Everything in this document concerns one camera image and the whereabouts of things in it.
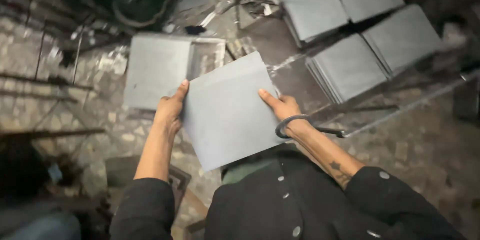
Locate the person's right hand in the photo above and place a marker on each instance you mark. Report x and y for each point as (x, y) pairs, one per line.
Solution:
(285, 108)

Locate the rusty metal bar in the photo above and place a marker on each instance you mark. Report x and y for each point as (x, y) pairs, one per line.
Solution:
(52, 133)

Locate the grey metal tray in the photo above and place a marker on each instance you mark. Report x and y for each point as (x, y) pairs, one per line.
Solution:
(170, 69)

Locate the person's left hand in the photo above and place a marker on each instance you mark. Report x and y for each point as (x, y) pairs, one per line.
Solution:
(169, 109)

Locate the long metal rod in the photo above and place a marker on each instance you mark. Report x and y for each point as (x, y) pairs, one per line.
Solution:
(393, 110)

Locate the grey metal sheet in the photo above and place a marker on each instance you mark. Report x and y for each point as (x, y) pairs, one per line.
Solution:
(228, 112)

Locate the grey metal bangle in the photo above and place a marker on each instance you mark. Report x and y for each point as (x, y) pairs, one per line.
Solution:
(290, 125)

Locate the person's black jacket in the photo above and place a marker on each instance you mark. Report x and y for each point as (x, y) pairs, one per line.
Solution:
(285, 202)

